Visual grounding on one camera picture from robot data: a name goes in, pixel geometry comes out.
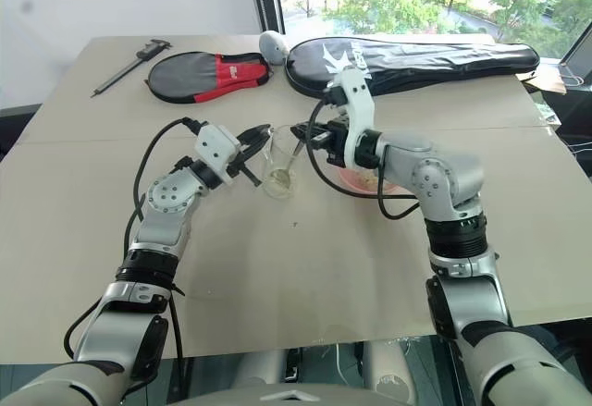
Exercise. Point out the brown cardboard piece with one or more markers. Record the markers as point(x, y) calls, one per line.
point(546, 83)

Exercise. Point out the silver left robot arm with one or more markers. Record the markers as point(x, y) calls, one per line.
point(162, 221)

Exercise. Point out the black red paddle case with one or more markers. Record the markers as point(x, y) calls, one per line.
point(208, 76)

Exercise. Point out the white computer mouse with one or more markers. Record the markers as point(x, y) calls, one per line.
point(274, 46)

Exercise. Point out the white rounded robot leg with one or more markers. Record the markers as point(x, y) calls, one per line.
point(260, 368)
point(387, 367)

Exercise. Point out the metal spoon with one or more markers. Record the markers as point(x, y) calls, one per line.
point(292, 158)

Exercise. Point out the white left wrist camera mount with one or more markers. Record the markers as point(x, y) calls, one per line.
point(213, 143)

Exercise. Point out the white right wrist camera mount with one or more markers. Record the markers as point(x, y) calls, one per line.
point(357, 101)

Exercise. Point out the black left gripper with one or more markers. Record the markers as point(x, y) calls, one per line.
point(237, 158)

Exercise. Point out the clear glass mug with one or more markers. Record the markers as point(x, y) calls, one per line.
point(278, 165)

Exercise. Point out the silver robot torso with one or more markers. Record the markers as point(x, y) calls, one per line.
point(296, 394)

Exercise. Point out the laptop computer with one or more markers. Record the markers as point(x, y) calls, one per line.
point(577, 57)

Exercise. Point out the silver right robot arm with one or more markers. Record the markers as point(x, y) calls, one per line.
point(453, 179)

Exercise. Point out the metal vernier caliper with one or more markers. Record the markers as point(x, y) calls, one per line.
point(130, 65)

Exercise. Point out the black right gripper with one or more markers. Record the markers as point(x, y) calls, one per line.
point(336, 143)

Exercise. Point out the black badminton racket cover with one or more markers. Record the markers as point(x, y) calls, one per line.
point(416, 65)

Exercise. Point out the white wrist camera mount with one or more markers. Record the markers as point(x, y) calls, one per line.
point(357, 101)
point(213, 143)

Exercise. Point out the pink bowl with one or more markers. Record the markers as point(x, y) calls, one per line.
point(370, 183)

